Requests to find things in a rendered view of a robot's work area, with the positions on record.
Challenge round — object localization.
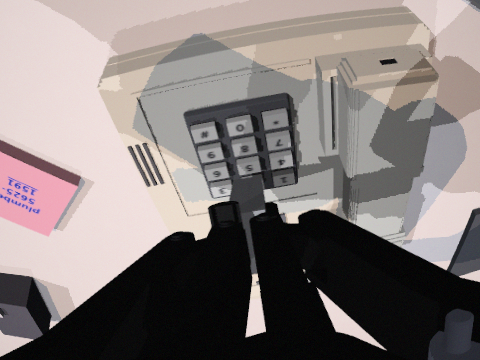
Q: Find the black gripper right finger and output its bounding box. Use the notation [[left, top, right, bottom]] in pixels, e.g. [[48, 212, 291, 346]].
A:
[[245, 176, 480, 360]]

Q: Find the black rectangular block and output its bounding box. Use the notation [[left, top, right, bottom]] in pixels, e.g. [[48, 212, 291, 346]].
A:
[[0, 273, 51, 339]]

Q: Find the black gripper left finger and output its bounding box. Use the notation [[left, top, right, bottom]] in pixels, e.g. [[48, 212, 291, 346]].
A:
[[0, 178, 256, 360]]

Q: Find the dark grey rectangular block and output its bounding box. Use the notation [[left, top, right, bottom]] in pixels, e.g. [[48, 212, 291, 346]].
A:
[[447, 208, 480, 276]]

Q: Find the pink sticky note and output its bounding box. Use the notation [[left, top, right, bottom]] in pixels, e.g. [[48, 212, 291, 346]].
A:
[[0, 140, 81, 237]]

